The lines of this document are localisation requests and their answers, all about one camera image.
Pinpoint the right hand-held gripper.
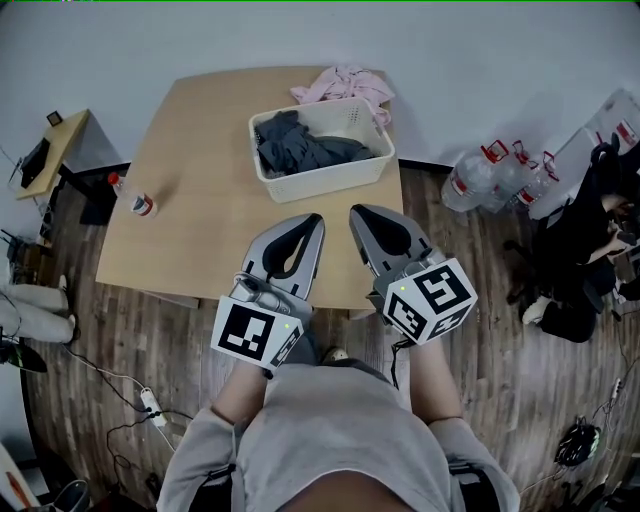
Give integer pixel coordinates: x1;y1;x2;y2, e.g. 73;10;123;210
348;203;479;347

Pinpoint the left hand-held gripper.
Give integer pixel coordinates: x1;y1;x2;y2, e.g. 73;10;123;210
210;213;327;371

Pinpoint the white plastic basket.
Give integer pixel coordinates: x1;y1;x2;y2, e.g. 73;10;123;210
247;96;397;204

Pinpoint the pink cloth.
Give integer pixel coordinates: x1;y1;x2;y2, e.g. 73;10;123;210
289;64;397;126

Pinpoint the person's right forearm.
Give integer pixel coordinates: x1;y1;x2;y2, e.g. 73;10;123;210
406;341;464;422

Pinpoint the person's left forearm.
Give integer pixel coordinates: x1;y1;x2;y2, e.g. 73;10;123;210
211;358;275;427

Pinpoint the dark grey cloth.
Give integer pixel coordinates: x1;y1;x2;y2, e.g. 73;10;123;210
254;109;379;179

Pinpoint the person's grey trouser leg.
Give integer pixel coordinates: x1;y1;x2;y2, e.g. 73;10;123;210
287;319;320;368

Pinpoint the large clear water jug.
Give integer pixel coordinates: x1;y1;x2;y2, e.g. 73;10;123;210
440;139;510;215
516;149;560;209
492;140;540;209

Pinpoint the clear bottle with red cap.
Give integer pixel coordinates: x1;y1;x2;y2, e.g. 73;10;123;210
107;172;159;219

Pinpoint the person's grey sweatshirt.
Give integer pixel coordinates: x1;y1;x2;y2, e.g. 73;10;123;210
156;358;522;512

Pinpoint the white power strip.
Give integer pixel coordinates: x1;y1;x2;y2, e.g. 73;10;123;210
139;387;167;428

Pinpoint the white cardboard box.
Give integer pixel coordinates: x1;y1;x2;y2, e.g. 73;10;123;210
528;88;640;222

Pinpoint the small wooden side desk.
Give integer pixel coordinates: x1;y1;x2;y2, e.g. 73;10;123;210
13;108;92;202

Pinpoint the black flat device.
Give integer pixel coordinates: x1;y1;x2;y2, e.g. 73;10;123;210
19;137;52;190

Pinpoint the black bicycle helmet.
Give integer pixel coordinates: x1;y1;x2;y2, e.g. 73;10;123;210
555;417;603;468

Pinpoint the black and green helmet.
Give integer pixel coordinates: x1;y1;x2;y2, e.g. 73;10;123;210
0;341;49;375

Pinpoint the black floor cable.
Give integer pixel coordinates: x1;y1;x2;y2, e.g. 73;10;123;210
59;344;196;496

